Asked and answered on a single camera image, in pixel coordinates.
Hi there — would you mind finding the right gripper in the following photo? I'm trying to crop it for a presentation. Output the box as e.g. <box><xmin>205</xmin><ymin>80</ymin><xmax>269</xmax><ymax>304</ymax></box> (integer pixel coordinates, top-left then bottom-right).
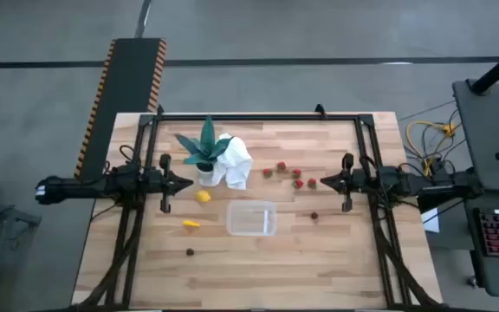
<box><xmin>320</xmin><ymin>153</ymin><xmax>367</xmax><ymax>213</ymax></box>

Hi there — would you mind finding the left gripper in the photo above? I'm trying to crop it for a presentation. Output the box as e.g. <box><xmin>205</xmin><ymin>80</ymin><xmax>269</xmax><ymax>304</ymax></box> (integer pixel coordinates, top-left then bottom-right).
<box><xmin>145</xmin><ymin>153</ymin><xmax>195</xmax><ymax>214</ymax></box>

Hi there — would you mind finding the clear plastic tupperware container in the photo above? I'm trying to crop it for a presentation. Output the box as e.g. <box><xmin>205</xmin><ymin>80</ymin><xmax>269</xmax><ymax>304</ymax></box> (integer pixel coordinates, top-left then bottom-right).
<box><xmin>226</xmin><ymin>199</ymin><xmax>278</xmax><ymax>237</ymax></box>

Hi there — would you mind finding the white plant pot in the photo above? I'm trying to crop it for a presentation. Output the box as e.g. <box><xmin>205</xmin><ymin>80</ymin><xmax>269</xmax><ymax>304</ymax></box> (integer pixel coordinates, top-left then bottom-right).
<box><xmin>195</xmin><ymin>162</ymin><xmax>216</xmax><ymax>187</ymax></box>

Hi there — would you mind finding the green snake plant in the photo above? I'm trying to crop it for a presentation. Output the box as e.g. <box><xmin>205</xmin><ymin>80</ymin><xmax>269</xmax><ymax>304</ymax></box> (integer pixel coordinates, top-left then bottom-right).
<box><xmin>174</xmin><ymin>115</ymin><xmax>236</xmax><ymax>166</ymax></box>

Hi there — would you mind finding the white crumpled cloth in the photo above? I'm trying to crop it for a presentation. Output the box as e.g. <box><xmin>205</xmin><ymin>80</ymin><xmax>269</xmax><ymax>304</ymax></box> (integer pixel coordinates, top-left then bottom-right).
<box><xmin>209</xmin><ymin>133</ymin><xmax>254</xmax><ymax>191</ymax></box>

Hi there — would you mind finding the black ramp with hazard stripes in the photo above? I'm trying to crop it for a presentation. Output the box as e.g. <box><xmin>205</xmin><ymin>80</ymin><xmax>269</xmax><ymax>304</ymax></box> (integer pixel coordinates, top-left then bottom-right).
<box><xmin>74</xmin><ymin>37</ymin><xmax>167</xmax><ymax>182</ymax></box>

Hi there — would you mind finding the white paper sheet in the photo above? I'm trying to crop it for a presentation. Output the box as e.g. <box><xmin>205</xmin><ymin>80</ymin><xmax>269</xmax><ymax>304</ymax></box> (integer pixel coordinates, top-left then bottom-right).
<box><xmin>421</xmin><ymin>207</ymin><xmax>441</xmax><ymax>234</ymax></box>

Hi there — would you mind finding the grey desk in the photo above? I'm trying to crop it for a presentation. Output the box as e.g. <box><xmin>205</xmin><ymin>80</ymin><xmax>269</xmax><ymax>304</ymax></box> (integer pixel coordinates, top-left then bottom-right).
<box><xmin>451</xmin><ymin>78</ymin><xmax>499</xmax><ymax>194</ymax></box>

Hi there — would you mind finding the black pole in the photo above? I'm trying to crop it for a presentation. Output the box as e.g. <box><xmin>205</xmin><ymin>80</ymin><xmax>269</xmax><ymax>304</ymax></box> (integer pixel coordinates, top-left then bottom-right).
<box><xmin>469</xmin><ymin>41</ymin><xmax>499</xmax><ymax>95</ymax></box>

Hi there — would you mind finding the black floor cable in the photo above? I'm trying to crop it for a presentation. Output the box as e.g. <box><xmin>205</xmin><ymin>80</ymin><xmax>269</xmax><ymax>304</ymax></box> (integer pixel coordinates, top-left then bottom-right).
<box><xmin>399</xmin><ymin>99</ymin><xmax>467</xmax><ymax>174</ymax></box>

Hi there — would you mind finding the black aluminium table frame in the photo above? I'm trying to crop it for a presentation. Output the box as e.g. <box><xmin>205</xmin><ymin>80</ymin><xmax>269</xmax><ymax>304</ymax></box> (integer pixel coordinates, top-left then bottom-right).
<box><xmin>74</xmin><ymin>103</ymin><xmax>444</xmax><ymax>311</ymax></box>

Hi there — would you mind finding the yellow cable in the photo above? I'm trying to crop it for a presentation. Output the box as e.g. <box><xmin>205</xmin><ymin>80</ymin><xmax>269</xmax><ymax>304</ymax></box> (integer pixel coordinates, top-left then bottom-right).
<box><xmin>405</xmin><ymin>120</ymin><xmax>457</xmax><ymax>179</ymax></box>

